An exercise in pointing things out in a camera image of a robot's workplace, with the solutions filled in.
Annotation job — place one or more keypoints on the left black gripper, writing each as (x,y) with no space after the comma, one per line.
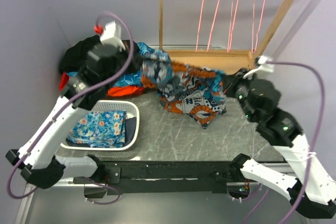
(137,63)

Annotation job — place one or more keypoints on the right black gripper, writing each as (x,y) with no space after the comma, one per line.
(230,80)

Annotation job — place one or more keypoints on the pink wire hanger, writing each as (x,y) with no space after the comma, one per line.
(199,26)
(256,27)
(233,14)
(212,26)

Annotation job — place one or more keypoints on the blue orange patterned shorts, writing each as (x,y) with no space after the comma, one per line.
(185,89)

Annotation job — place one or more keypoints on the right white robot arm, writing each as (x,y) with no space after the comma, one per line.
(311,191)

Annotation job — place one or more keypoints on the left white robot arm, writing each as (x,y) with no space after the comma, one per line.
(37,159)

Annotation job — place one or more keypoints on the wooden hanger rack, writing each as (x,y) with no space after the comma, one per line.
(220,58)

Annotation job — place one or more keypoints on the black garment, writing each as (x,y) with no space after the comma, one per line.
(76,56)

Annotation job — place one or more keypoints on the orange garment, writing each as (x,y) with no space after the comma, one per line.
(123,91)

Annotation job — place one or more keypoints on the white laundry basket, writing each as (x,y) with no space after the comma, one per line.
(131,111)

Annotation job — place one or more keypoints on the blue floral garment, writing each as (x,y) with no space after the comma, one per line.
(99,130)

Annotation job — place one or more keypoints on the dark navy garment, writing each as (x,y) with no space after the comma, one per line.
(130,126)

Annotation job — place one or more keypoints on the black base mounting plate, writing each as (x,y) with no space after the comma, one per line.
(170,177)

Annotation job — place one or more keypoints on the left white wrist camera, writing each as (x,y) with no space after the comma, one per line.
(110,34)

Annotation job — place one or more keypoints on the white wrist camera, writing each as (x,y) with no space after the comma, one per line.
(110,34)
(262,69)

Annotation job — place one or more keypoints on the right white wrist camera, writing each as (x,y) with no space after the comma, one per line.
(262,69)

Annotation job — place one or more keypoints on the aluminium rail frame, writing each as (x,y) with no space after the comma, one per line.
(164,136)

